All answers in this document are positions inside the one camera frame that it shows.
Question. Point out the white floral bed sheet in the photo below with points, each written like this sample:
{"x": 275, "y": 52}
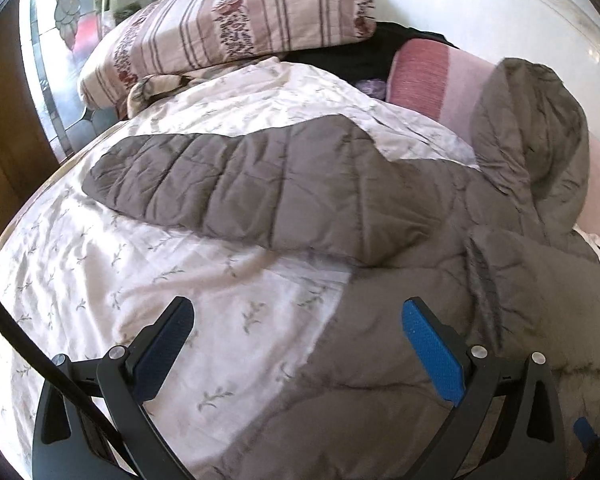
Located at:
{"x": 130, "y": 270}

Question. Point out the beige patterned cloth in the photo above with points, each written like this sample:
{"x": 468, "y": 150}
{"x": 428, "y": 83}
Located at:
{"x": 155, "y": 87}

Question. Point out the grey quilted jacket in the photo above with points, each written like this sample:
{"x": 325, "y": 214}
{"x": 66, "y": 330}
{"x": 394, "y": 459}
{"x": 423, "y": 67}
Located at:
{"x": 305, "y": 185}

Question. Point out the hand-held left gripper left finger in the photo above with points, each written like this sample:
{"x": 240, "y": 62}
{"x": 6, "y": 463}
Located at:
{"x": 164, "y": 347}

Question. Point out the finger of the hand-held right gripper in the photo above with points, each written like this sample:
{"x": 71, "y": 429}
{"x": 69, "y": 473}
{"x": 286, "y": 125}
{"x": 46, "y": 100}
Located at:
{"x": 585, "y": 432}

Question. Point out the pink rolled blanket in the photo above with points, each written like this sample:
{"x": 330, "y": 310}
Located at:
{"x": 430, "y": 80}

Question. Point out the stained glass window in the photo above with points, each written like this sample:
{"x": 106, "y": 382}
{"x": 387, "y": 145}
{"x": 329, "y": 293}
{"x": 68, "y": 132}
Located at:
{"x": 65, "y": 25}

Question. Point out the purple cloth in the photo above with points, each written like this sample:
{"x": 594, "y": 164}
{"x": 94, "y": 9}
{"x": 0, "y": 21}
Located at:
{"x": 375, "y": 87}

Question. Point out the black cloth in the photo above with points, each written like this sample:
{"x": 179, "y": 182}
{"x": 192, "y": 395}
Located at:
{"x": 360, "y": 55}

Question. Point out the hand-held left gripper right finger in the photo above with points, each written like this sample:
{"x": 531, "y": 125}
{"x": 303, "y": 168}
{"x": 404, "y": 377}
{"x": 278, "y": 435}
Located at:
{"x": 432, "y": 355}

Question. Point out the striped floral pillow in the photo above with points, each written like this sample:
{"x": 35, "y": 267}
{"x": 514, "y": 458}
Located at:
{"x": 205, "y": 25}

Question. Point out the wooden door frame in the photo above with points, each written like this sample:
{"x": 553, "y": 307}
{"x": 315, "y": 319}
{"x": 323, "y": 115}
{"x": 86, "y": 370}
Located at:
{"x": 5, "y": 110}

